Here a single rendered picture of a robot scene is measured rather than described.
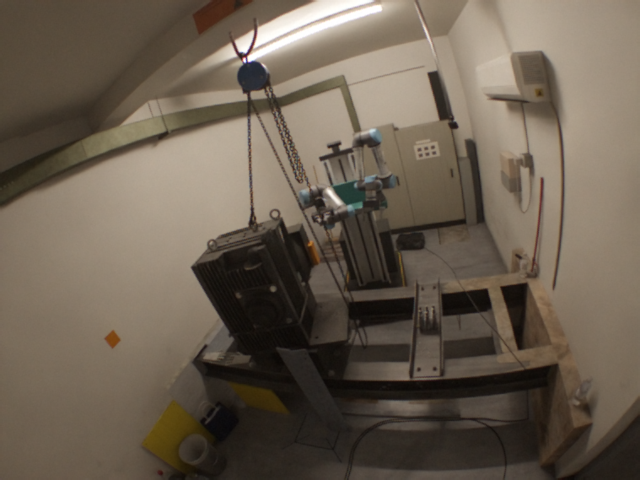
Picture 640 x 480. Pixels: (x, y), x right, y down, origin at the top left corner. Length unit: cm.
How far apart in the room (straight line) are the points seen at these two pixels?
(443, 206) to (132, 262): 400
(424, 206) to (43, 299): 451
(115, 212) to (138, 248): 34
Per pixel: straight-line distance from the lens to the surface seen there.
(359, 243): 290
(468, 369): 177
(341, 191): 260
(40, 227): 206
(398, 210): 444
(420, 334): 196
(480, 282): 235
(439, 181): 429
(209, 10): 151
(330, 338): 178
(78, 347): 211
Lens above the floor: 211
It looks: 23 degrees down
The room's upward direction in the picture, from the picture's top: 19 degrees counter-clockwise
